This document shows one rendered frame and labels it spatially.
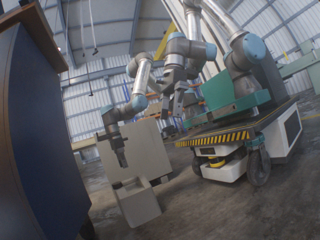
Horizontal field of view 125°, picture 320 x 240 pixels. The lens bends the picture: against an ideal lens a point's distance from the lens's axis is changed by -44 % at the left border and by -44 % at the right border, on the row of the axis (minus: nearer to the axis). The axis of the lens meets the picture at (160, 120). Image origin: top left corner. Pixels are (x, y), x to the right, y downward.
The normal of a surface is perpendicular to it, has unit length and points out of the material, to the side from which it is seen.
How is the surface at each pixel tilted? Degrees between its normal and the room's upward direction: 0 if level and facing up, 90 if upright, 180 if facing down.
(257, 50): 97
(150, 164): 90
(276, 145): 90
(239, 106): 90
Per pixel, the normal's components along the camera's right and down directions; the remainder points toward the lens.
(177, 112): 0.27, -0.04
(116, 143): 0.45, -0.23
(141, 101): 0.68, -0.29
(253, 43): 0.02, 0.04
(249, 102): -0.88, 0.26
